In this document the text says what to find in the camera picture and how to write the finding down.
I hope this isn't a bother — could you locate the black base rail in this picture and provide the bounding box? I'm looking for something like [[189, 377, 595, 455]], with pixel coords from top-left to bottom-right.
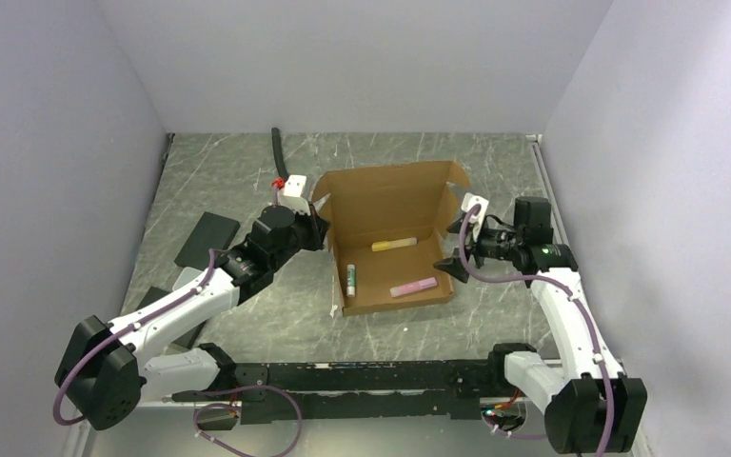
[[171, 359, 517, 425]]

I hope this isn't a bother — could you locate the black rubber hose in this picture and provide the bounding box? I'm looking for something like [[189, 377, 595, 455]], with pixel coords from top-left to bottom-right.
[[269, 128, 289, 181]]

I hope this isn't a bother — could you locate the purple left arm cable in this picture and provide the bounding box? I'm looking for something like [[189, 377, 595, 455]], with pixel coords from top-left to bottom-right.
[[52, 248, 305, 457]]

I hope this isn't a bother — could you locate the yellow highlighter marker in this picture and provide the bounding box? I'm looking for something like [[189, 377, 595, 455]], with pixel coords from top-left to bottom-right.
[[371, 237, 418, 252]]

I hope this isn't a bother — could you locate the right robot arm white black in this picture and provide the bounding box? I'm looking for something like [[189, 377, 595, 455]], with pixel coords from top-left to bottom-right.
[[434, 193, 647, 456]]

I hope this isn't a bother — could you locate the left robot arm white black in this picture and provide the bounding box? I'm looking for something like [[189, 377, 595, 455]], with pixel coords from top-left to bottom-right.
[[52, 205, 330, 430]]

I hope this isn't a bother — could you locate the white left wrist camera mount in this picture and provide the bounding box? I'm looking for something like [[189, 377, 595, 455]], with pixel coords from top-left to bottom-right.
[[271, 174, 310, 215]]

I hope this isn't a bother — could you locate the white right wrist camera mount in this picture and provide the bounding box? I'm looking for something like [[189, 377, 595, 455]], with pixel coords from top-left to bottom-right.
[[461, 192, 489, 243]]

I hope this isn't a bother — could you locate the pink highlighter marker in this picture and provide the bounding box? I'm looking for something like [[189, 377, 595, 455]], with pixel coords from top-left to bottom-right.
[[389, 277, 438, 298]]

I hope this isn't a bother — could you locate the brown cardboard box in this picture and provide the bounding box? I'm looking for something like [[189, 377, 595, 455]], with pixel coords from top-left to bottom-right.
[[312, 161, 470, 317]]

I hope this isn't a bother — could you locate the black flat rectangular block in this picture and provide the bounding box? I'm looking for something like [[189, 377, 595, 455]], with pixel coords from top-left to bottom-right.
[[174, 211, 241, 270]]

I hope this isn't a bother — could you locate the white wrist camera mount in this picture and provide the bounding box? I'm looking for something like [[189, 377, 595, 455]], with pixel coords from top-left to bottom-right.
[[461, 192, 489, 243], [271, 174, 310, 215]]

